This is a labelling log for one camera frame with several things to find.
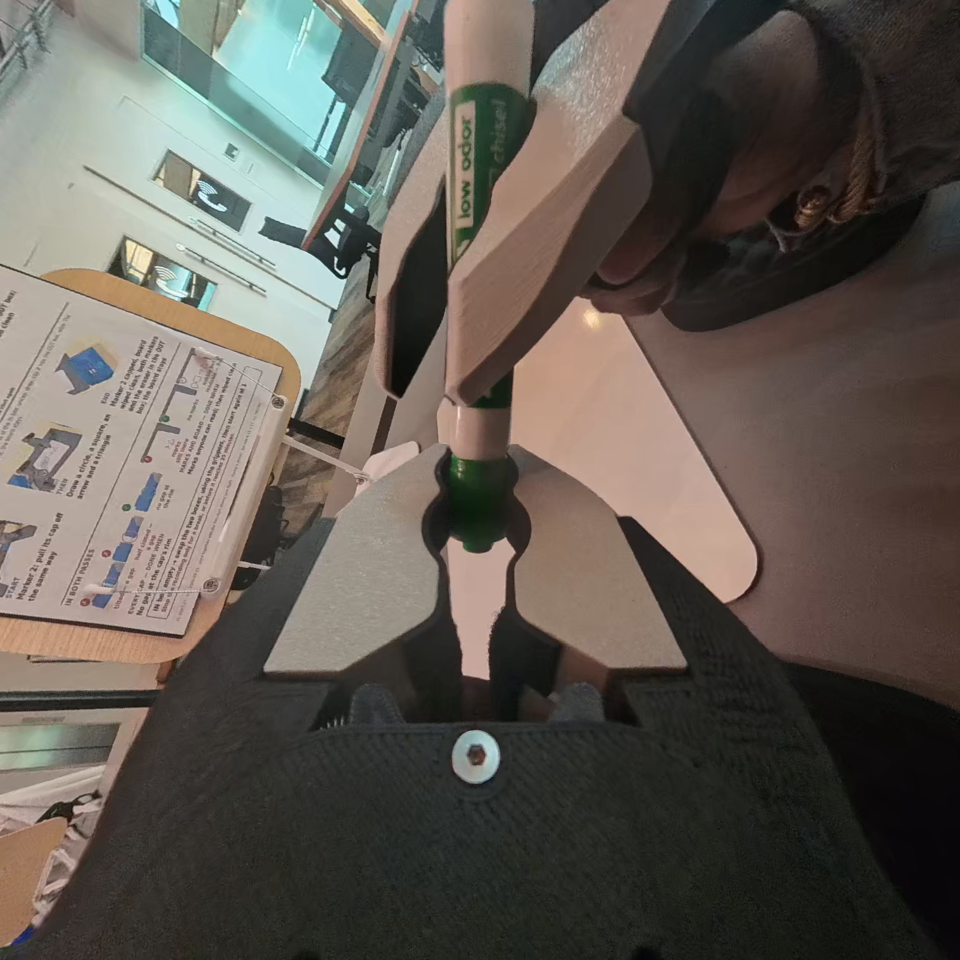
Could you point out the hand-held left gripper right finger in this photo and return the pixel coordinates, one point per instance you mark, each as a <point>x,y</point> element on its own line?
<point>593,593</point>

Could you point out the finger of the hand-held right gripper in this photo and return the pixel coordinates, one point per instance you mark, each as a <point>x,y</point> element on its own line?
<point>413,255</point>
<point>555,195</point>

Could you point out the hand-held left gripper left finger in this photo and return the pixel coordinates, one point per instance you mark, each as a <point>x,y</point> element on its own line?
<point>360,593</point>

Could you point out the green whiteboard marker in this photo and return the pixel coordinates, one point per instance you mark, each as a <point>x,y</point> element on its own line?
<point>483,120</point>

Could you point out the white whiteboard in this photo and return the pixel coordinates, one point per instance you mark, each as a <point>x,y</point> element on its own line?
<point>630,450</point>

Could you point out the green marker cap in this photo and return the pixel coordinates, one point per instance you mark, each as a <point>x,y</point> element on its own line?
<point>480,495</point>

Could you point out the person's right forearm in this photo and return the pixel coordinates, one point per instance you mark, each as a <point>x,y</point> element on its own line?
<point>915,90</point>

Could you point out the person's right hand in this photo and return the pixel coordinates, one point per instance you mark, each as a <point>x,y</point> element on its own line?
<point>780,135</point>

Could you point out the black office chair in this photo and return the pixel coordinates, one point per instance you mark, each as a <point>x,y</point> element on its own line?
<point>338,240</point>

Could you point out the wooden office desk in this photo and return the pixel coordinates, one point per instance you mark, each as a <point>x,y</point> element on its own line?
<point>360,135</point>

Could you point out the white table sign stand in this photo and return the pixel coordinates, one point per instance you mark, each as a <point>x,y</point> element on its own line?
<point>120,450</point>

